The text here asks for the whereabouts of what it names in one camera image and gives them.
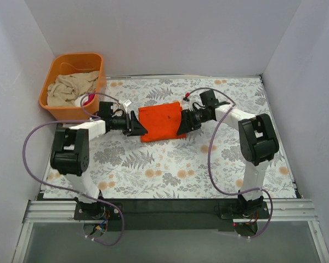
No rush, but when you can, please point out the orange t shirt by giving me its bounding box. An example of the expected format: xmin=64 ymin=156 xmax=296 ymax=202
xmin=139 ymin=101 xmax=186 ymax=143

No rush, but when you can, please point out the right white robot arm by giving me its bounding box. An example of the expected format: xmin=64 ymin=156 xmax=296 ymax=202
xmin=177 ymin=88 xmax=279 ymax=218

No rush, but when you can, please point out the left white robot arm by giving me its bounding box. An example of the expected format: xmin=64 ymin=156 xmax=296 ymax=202
xmin=50 ymin=101 xmax=148 ymax=219

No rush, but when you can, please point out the pink garment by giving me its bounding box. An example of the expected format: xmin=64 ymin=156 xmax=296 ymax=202
xmin=82 ymin=94 xmax=95 ymax=106

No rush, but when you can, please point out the white garment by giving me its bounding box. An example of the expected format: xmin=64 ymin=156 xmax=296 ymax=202
xmin=74 ymin=94 xmax=89 ymax=107

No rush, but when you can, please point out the beige t shirt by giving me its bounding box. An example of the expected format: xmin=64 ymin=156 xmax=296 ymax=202
xmin=47 ymin=71 xmax=100 ymax=107

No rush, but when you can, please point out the orange plastic basket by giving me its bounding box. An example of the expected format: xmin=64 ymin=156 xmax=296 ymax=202
xmin=38 ymin=53 xmax=106 ymax=121

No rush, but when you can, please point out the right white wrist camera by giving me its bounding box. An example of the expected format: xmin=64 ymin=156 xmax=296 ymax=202
xmin=181 ymin=93 xmax=198 ymax=111

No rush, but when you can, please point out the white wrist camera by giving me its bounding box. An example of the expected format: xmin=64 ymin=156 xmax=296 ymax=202
xmin=118 ymin=99 xmax=132 ymax=111
xmin=181 ymin=93 xmax=198 ymax=111

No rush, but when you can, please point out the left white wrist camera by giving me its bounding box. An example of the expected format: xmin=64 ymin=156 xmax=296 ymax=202
xmin=118 ymin=99 xmax=132 ymax=111

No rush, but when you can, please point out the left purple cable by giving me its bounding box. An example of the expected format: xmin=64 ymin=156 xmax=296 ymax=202
xmin=22 ymin=92 xmax=126 ymax=246

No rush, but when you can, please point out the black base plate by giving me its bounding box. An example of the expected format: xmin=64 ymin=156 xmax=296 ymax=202
xmin=73 ymin=198 xmax=269 ymax=234

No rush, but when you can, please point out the aluminium frame rail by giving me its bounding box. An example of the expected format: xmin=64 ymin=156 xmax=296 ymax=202
xmin=24 ymin=198 xmax=317 ymax=222

